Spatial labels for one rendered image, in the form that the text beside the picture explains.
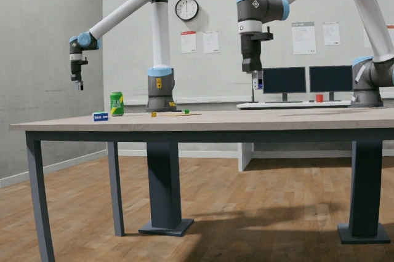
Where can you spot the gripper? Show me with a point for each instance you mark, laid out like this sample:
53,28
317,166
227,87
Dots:
77,73
251,53

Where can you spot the blue die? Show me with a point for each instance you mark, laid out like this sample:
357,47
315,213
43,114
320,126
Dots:
260,84

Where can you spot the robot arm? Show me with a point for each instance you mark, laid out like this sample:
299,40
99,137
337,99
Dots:
366,6
123,10

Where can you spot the tan mat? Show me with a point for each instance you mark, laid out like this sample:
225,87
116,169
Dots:
175,114

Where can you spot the black computer monitor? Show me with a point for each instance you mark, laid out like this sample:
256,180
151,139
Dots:
331,79
283,80

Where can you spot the white desk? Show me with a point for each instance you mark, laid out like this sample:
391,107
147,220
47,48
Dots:
277,105

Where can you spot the black keyboard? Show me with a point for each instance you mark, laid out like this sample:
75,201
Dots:
283,101

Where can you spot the blue and white box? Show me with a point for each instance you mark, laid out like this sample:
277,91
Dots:
100,117

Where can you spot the green drink can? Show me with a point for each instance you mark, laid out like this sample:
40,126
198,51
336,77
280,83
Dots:
117,105

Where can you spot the red cup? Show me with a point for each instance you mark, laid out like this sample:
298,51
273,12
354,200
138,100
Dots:
319,98

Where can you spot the beige table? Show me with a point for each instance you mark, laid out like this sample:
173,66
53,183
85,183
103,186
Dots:
215,136

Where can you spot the white notice with red header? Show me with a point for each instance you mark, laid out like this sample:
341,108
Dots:
188,42

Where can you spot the white notice with yellow header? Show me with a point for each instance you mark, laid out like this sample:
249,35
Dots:
367,40

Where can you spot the white notice with orange header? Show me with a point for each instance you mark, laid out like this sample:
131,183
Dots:
391,26

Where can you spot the round wall clock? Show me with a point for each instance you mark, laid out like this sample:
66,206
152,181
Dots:
186,8

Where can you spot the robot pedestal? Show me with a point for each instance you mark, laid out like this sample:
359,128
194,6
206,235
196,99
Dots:
366,188
163,182

